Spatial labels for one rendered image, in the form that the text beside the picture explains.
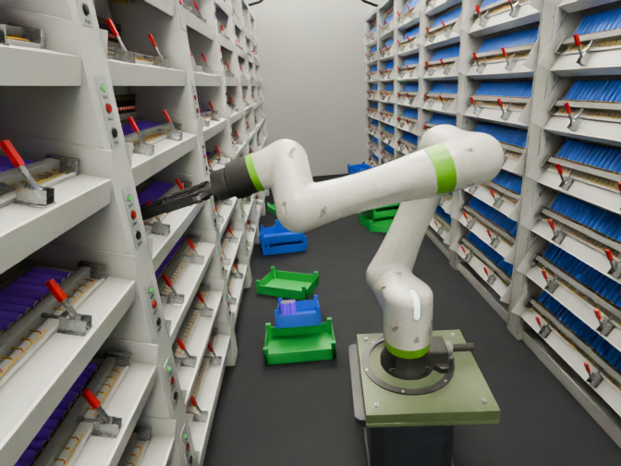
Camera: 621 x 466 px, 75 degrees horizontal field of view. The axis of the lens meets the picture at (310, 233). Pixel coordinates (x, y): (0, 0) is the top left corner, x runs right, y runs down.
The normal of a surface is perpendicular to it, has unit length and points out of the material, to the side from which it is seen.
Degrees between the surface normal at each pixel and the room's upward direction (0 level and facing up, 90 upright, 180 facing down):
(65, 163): 90
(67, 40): 90
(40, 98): 90
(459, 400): 2
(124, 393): 15
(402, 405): 2
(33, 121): 90
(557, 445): 0
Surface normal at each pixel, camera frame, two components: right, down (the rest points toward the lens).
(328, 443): -0.07, -0.94
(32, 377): 0.19, -0.93
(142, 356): 0.04, 0.34
